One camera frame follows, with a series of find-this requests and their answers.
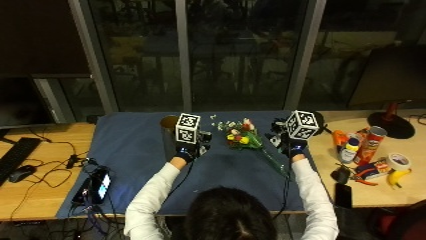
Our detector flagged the red and blue packet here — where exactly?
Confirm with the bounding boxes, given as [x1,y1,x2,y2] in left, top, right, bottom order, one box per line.
[354,159,393,181]

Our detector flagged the dark metal vase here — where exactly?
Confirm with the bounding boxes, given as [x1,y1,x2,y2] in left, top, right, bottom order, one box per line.
[158,114,181,162]

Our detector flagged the grey window frame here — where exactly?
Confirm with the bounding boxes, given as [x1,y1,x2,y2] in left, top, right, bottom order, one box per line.
[67,0,329,114]

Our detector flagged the red chair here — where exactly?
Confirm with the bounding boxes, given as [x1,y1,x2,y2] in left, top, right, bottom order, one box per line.
[366,199,426,240]

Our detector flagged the orange handled pliers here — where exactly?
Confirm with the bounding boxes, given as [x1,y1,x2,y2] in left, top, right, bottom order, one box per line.
[351,168,379,187]

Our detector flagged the monitor with red stand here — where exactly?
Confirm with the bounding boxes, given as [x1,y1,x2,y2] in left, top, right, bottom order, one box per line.
[347,44,426,140]

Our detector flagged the black cables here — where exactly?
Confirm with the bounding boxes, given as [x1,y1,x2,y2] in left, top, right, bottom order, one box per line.
[8,126,130,240]

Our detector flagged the yellow banana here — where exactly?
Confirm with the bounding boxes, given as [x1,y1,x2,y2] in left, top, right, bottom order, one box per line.
[386,168,414,190]

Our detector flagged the white bottle with blue cap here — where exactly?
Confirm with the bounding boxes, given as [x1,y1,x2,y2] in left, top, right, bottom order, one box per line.
[337,136,361,165]

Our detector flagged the black computer mouse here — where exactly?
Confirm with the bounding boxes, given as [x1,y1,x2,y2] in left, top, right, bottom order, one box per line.
[8,164,39,184]

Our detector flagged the white marker cube glove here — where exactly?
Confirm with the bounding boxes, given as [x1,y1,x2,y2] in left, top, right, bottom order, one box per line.
[284,109,321,141]
[174,112,202,145]

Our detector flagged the white marker cube left glove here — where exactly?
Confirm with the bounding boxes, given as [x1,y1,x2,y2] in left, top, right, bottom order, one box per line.
[174,112,202,145]

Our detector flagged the person's left hand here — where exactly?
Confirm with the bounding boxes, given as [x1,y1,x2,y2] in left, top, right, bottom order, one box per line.
[173,131,213,164]

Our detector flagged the black keyboard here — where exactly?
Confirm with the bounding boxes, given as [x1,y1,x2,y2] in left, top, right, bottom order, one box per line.
[0,136,44,188]

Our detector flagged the dark monitor screen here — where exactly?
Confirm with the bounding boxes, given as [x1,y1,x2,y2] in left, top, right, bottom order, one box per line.
[0,75,56,130]

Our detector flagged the orange bottle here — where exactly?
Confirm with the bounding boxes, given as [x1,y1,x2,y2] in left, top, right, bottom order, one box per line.
[331,129,350,148]

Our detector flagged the smartphone with lit screen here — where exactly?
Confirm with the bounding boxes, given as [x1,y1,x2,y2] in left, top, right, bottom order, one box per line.
[89,167,113,205]

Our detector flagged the black box device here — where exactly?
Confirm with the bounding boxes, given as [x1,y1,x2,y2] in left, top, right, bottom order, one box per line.
[71,177,94,206]

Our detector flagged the small black pouch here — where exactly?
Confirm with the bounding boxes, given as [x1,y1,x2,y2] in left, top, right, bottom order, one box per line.
[329,165,353,185]

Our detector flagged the black smartphone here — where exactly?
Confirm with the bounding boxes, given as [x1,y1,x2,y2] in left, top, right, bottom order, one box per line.
[334,182,354,210]

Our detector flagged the blue table cloth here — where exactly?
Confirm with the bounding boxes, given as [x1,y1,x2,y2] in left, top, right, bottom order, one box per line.
[56,111,333,220]

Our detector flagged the white marker cube right glove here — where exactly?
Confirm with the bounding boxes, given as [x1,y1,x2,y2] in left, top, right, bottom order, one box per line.
[284,109,321,141]

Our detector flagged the flower bouquet with green stems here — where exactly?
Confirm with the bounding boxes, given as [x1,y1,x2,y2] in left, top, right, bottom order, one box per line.
[216,117,290,177]

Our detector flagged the person's right hand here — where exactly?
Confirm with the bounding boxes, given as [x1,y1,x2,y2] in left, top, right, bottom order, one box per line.
[265,117,309,158]

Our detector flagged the red crisps can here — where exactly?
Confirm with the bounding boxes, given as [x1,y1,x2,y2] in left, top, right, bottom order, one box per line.
[354,125,389,167]

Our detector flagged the white tape roll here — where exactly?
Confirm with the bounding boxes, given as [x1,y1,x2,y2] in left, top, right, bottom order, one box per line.
[383,152,413,172]

